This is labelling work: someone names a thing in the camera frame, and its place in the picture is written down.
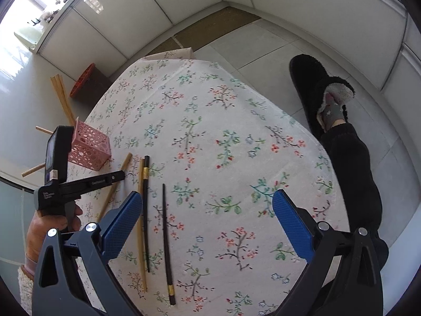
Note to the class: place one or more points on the white knitted left sleeve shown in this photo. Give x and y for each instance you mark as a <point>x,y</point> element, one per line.
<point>26,289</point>

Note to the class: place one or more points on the countertop clutter items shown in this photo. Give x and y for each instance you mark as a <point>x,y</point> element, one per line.
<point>31,30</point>

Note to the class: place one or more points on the black chopstick with gold band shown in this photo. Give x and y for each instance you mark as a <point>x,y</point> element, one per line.
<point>145,172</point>

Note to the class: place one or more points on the brown bin with orange rim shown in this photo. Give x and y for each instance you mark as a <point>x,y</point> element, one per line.
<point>90,86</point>

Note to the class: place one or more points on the white kitchen cabinets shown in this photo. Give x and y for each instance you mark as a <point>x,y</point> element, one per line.
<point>375,43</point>

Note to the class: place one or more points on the floral tablecloth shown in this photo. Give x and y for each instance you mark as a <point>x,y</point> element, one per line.
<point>222,150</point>

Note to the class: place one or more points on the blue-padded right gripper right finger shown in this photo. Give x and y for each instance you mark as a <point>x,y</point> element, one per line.
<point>297,224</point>

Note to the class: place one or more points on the round wooden chopstick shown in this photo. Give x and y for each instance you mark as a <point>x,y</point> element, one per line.
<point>113,188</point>

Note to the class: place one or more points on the bamboo chopstick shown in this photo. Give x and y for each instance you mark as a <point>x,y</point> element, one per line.
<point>46,131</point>
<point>33,170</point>
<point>141,251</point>
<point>53,82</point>
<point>67,97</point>

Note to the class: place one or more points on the person's leg in black trousers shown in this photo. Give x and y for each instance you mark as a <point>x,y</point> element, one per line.
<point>351,162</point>

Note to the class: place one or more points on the green floor mat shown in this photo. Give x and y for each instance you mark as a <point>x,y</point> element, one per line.
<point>207,30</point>

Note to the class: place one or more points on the black fluffy slipper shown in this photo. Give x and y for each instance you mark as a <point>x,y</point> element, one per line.
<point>312,82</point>

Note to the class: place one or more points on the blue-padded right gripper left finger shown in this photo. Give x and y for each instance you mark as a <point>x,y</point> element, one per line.
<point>117,225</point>

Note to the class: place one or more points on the pink perforated utensil holder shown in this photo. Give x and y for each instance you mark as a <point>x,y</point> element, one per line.
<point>90,148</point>

